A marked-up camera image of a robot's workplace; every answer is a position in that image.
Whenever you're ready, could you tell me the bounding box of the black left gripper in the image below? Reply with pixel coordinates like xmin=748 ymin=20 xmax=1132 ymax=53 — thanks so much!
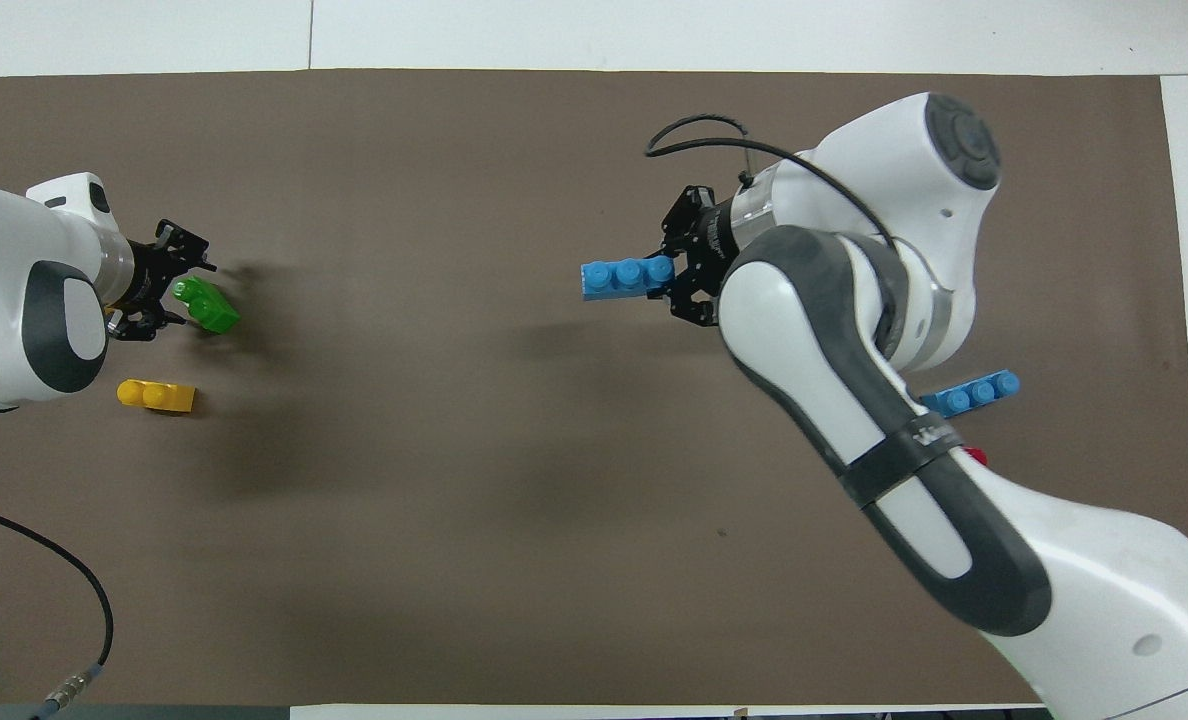
xmin=109 ymin=220 xmax=218 ymax=343

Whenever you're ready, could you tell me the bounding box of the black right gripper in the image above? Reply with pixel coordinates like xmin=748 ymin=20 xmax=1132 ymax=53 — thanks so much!
xmin=661 ymin=185 xmax=735 ymax=328

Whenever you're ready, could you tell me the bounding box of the green two-stud toy brick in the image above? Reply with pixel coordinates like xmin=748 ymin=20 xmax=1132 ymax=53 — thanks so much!
xmin=172 ymin=277 xmax=242 ymax=335

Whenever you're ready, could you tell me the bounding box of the blue three-stud toy brick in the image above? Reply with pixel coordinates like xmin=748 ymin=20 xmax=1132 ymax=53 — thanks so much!
xmin=922 ymin=370 xmax=1021 ymax=419
xmin=581 ymin=256 xmax=677 ymax=302

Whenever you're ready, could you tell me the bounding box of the yellow two-stud toy brick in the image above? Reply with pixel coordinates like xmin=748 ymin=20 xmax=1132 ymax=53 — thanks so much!
xmin=117 ymin=379 xmax=197 ymax=415

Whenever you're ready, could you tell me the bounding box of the brown table mat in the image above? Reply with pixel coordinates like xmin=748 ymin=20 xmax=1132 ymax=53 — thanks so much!
xmin=0 ymin=68 xmax=1188 ymax=707

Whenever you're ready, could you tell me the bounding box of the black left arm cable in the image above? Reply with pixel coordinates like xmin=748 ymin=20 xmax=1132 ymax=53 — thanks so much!
xmin=0 ymin=500 xmax=115 ymax=720

